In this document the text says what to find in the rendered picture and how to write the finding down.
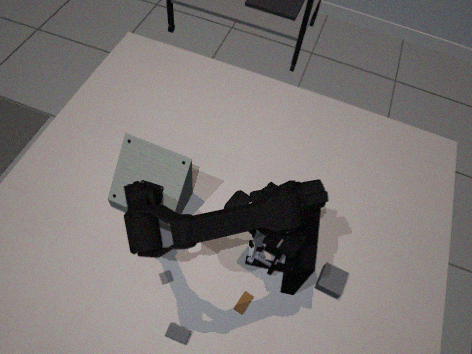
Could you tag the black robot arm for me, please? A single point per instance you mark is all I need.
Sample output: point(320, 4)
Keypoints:
point(275, 208)

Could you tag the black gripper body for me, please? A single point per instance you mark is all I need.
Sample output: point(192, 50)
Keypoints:
point(293, 242)

